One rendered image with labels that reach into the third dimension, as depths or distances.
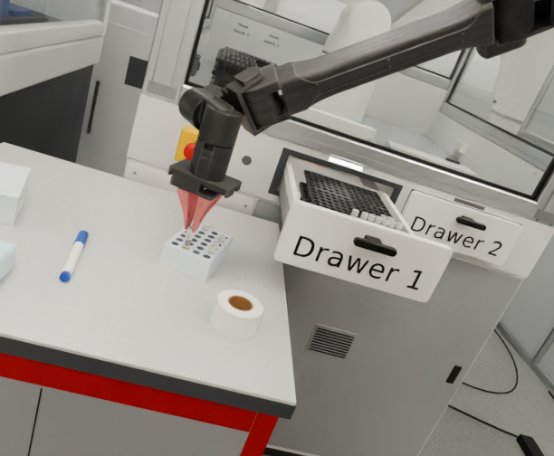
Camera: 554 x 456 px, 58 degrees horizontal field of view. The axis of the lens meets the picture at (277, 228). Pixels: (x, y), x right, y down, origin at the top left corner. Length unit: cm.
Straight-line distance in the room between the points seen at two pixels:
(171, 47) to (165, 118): 15
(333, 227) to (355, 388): 73
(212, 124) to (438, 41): 34
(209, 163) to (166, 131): 39
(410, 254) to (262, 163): 42
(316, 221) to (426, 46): 31
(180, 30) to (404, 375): 104
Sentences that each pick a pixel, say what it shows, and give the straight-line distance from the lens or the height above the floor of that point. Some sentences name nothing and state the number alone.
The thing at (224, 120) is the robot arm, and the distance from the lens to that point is 74.
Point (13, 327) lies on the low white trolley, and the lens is 68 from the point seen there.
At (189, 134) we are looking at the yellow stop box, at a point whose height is 90.
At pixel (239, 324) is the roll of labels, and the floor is 79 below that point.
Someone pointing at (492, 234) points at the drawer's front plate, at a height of 89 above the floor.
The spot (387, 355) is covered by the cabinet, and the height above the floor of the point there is 48.
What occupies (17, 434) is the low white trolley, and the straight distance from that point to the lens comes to 79.
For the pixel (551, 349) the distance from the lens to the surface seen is 296.
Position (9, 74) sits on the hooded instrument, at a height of 85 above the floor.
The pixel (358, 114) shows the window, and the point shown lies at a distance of 115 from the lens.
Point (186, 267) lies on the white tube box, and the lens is 84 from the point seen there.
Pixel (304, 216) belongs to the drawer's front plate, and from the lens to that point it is 82.
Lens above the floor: 118
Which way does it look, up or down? 22 degrees down
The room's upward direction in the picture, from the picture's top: 20 degrees clockwise
